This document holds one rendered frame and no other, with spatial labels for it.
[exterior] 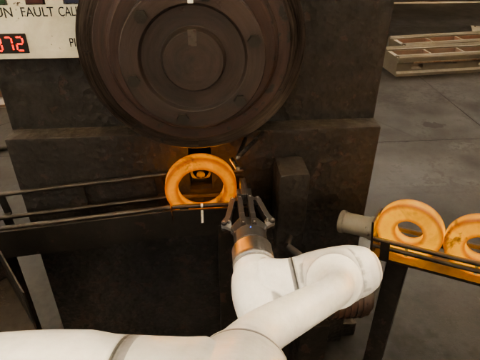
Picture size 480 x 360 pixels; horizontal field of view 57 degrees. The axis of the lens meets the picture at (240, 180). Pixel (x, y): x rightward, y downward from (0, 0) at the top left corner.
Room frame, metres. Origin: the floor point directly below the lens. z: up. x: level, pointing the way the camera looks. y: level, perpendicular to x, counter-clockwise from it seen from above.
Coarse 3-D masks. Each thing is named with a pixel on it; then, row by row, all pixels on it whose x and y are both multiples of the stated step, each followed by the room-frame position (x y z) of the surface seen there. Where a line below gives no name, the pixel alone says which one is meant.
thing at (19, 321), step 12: (0, 252) 0.74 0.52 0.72; (0, 264) 0.77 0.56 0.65; (0, 276) 0.76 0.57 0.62; (12, 276) 0.67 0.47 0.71; (0, 288) 0.74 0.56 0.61; (12, 288) 0.74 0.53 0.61; (0, 300) 0.70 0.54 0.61; (12, 300) 0.70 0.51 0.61; (24, 300) 0.62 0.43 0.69; (0, 312) 0.67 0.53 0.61; (12, 312) 0.67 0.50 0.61; (24, 312) 0.67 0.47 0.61; (0, 324) 0.64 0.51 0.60; (12, 324) 0.63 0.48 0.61; (24, 324) 0.63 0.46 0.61
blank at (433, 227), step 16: (384, 208) 0.88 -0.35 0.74; (400, 208) 0.84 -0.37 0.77; (416, 208) 0.83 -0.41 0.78; (432, 208) 0.83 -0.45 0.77; (384, 224) 0.86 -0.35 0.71; (416, 224) 0.82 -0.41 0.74; (432, 224) 0.80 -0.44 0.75; (400, 240) 0.84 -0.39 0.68; (416, 240) 0.83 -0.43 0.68; (432, 240) 0.80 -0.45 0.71
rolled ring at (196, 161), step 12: (192, 156) 0.95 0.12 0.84; (204, 156) 0.95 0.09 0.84; (216, 156) 0.97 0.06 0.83; (180, 168) 0.93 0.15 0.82; (192, 168) 0.94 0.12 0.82; (204, 168) 0.94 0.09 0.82; (216, 168) 0.94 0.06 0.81; (228, 168) 0.95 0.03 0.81; (168, 180) 0.93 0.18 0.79; (180, 180) 0.94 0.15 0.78; (228, 180) 0.95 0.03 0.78; (168, 192) 0.93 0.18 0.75; (180, 192) 0.96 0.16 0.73; (228, 192) 0.95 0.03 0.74
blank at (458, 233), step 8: (464, 216) 0.80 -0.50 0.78; (472, 216) 0.78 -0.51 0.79; (456, 224) 0.78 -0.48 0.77; (464, 224) 0.77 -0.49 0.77; (472, 224) 0.77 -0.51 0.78; (448, 232) 0.79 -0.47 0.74; (456, 232) 0.78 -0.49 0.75; (464, 232) 0.77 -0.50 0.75; (472, 232) 0.76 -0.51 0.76; (448, 240) 0.78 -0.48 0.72; (456, 240) 0.78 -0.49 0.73; (464, 240) 0.77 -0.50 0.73; (448, 248) 0.78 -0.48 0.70; (456, 248) 0.77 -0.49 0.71; (464, 248) 0.77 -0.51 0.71; (464, 256) 0.76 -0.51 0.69; (472, 256) 0.76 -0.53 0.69; (464, 264) 0.76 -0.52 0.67; (472, 272) 0.75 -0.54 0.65
